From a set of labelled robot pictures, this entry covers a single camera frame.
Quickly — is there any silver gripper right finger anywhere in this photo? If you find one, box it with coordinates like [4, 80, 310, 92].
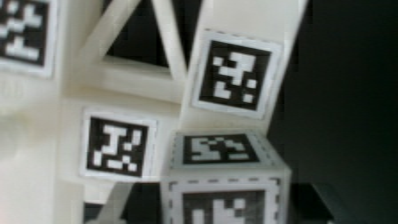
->
[292, 182, 370, 224]

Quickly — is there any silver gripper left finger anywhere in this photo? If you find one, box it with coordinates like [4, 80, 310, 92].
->
[86, 183, 161, 224]

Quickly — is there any white chair back piece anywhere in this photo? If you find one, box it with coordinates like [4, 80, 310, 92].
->
[0, 0, 310, 224]

